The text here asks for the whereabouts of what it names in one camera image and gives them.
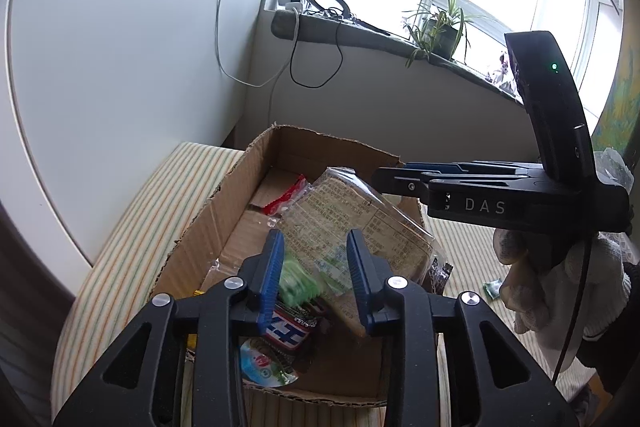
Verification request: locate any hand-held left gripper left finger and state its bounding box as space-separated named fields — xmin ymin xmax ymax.
xmin=52 ymin=229 xmax=286 ymax=427

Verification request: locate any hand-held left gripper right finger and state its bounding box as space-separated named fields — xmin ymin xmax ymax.
xmin=346 ymin=228 xmax=578 ymax=427

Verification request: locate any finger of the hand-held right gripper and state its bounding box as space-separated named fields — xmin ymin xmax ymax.
xmin=400 ymin=161 xmax=543 ymax=175
xmin=372 ymin=167 xmax=543 ymax=202

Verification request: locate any small green snack packet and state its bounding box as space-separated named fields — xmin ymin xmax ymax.
xmin=277 ymin=254 xmax=323 ymax=308

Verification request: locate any clear bag of sliced bread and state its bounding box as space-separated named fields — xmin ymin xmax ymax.
xmin=270 ymin=167 xmax=443 ymax=338

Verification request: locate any red white blue packet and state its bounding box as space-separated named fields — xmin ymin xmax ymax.
xmin=260 ymin=299 xmax=331 ymax=353

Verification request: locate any red snack packet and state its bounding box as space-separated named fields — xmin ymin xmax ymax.
xmin=262 ymin=174 xmax=308 ymax=215

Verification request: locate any dark snack packet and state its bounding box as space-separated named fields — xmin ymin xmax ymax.
xmin=425 ymin=257 xmax=453 ymax=295

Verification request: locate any light green snack pouch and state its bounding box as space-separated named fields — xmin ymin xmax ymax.
xmin=240 ymin=338 xmax=301 ymax=388

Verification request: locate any brown cardboard box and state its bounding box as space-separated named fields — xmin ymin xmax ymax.
xmin=150 ymin=124 xmax=441 ymax=408

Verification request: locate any person's right forearm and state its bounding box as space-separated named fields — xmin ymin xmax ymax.
xmin=575 ymin=332 xmax=640 ymax=400

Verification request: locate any person's right hand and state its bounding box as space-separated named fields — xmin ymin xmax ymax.
xmin=492 ymin=227 xmax=633 ymax=373

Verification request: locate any green yellow printed panel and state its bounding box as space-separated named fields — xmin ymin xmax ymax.
xmin=592 ymin=42 xmax=640 ymax=158

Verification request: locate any small figurine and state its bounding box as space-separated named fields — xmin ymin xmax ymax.
xmin=487 ymin=49 xmax=516 ymax=88

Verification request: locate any crumpled clear plastic wrapper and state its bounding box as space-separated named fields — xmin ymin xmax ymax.
xmin=597 ymin=147 xmax=638 ymax=190

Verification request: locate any potted spider plant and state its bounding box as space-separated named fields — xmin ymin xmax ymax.
xmin=402 ymin=0 xmax=488 ymax=68

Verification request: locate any dark stone windowsill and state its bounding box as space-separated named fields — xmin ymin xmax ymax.
xmin=271 ymin=9 xmax=526 ymax=105

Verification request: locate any white wardrobe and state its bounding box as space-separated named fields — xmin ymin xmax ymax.
xmin=0 ymin=0 xmax=278 ymax=268

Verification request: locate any black ring light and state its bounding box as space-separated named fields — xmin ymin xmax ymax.
xmin=306 ymin=0 xmax=396 ymax=38

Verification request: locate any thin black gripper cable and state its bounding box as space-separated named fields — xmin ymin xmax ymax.
xmin=550 ymin=229 xmax=596 ymax=385

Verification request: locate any white cable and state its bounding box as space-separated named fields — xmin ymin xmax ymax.
xmin=214 ymin=0 xmax=302 ymax=128

